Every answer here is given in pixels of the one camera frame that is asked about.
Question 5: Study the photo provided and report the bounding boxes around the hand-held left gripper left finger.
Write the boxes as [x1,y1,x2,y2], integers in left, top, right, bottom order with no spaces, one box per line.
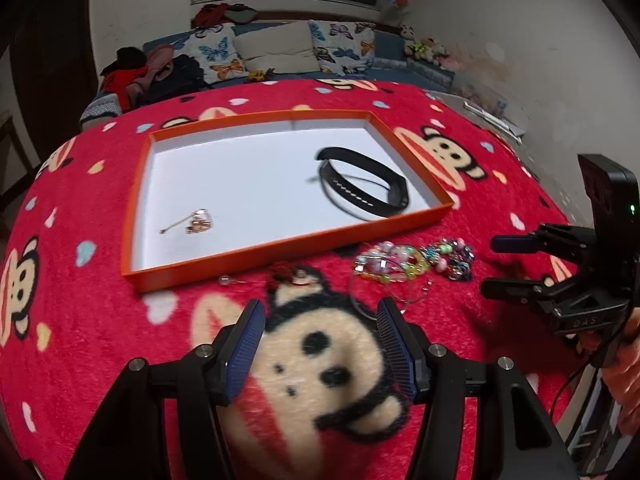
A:
[65,299,266,480]

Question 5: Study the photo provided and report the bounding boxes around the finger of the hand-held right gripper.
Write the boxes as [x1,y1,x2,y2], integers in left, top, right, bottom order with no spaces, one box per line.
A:
[480,272,583,311]
[490,224,596,261]

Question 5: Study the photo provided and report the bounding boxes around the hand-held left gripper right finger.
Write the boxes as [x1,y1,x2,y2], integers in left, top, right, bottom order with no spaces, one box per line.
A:
[375,297,581,480]

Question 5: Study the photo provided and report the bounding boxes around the dark multicolour bead bracelet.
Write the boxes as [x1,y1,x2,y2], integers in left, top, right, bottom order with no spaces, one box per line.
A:
[420,237,476,281]

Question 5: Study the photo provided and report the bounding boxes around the red string bracelet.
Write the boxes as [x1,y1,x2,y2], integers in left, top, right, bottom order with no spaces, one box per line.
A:
[270,260,313,291]

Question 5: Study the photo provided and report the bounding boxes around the pastel bead bracelet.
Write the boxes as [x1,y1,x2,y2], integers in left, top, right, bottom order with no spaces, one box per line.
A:
[354,241,431,283]

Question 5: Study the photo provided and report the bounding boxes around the orange shallow box tray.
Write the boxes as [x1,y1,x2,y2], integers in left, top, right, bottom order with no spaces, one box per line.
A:
[121,109,456,293]

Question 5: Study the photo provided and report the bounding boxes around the person's right hand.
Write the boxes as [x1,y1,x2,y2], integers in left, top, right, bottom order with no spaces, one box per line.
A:
[604,305,640,436]

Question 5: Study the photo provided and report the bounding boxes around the black fitness band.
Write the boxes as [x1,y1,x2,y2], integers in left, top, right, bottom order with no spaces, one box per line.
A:
[316,146,411,222]

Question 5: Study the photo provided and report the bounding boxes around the red monkey print blanket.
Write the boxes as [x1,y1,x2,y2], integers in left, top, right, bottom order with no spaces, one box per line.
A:
[0,77,586,480]

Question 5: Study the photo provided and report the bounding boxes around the group of plush toys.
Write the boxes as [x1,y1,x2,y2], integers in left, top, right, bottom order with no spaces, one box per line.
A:
[404,37,449,64]

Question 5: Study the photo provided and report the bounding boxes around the blue sofa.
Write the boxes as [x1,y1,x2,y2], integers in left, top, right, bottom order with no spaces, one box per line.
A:
[80,20,456,126]

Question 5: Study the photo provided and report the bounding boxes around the butterfly print pillow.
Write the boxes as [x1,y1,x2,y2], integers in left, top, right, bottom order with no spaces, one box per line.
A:
[182,24,249,83]
[307,19,377,77]

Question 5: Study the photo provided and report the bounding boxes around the colourful pinwheel flower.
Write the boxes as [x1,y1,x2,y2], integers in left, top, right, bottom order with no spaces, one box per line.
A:
[386,0,413,26]

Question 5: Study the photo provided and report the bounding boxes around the black backpack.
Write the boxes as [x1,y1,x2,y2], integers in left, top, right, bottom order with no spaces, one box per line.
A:
[145,55,208,103]

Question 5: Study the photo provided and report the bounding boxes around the pile of red black clothes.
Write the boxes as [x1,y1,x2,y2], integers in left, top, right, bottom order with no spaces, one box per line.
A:
[100,45,176,111]

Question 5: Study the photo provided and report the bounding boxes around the beige pillow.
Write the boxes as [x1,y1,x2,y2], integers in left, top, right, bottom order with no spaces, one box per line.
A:
[233,21,321,75]

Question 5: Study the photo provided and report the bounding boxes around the red clothes on sofa back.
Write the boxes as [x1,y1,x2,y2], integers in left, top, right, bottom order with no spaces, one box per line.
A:
[194,4,258,27]

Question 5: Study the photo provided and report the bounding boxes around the dark wooden door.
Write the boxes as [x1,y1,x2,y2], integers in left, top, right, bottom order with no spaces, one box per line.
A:
[10,0,98,136]

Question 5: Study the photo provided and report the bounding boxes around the black cable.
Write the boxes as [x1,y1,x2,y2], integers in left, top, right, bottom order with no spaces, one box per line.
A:
[550,355,607,441]

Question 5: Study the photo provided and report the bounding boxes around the gold pendant necklace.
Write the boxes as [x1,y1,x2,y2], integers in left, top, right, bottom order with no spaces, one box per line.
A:
[160,208,217,235]

